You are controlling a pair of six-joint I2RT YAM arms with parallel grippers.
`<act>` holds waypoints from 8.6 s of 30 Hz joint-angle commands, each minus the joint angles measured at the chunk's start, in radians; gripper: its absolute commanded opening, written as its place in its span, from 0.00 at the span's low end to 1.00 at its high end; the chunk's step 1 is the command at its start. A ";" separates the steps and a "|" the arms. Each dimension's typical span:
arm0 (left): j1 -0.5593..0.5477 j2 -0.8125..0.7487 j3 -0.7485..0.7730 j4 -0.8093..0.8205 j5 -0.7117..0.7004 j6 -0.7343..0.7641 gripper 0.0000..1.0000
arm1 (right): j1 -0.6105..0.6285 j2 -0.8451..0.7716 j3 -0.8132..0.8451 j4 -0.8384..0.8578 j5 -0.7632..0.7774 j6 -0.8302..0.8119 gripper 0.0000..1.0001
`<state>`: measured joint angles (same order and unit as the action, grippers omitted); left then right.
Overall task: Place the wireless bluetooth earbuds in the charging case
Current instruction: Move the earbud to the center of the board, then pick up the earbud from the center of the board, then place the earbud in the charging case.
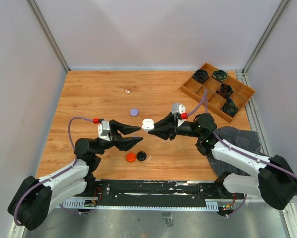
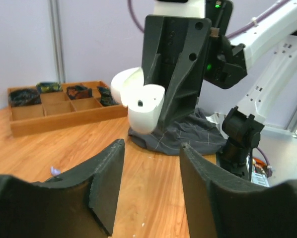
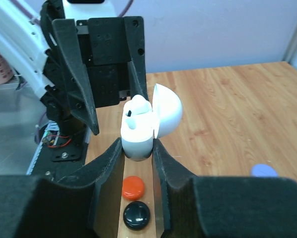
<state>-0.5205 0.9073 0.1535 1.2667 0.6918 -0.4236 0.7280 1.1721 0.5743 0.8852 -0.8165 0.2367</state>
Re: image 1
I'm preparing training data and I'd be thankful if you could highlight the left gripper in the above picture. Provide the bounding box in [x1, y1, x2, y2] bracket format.
[93, 119, 144, 155]

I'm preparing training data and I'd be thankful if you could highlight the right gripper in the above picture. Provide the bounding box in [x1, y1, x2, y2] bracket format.
[148, 112, 203, 141]

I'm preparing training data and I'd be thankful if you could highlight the white earbud case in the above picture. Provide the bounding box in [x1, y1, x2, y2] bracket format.
[142, 118, 155, 132]

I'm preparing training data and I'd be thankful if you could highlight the orange earbud case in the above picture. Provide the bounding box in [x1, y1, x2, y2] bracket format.
[125, 152, 136, 163]

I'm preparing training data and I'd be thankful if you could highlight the black earbud case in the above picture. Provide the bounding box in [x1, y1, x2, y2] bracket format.
[136, 151, 147, 161]

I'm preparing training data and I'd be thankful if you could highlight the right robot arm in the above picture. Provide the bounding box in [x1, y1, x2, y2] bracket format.
[143, 113, 297, 210]

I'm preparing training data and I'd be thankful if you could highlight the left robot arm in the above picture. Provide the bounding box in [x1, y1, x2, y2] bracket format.
[7, 118, 142, 231]

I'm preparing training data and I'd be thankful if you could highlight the dark rolled cloth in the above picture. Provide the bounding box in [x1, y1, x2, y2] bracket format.
[221, 98, 239, 117]
[212, 70, 228, 83]
[216, 84, 233, 99]
[192, 69, 209, 84]

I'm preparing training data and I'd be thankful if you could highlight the wooden divided tray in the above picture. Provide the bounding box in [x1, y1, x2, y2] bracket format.
[181, 63, 255, 122]

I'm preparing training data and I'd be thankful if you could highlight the grey checked cloth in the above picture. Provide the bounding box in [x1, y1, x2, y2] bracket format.
[207, 126, 264, 177]

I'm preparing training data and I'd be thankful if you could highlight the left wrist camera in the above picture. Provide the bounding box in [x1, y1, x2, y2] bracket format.
[98, 120, 110, 142]

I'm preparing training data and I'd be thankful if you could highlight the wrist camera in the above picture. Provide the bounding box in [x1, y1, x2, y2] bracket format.
[171, 103, 186, 115]
[98, 120, 110, 142]

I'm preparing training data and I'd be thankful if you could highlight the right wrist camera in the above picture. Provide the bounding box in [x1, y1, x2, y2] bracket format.
[171, 103, 186, 115]

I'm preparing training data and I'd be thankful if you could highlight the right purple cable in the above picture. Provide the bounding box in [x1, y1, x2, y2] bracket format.
[181, 89, 297, 196]

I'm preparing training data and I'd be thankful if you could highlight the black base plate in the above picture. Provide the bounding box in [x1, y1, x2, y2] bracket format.
[83, 180, 234, 206]

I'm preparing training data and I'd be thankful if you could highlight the grey cable duct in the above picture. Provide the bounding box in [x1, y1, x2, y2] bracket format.
[61, 198, 219, 213]

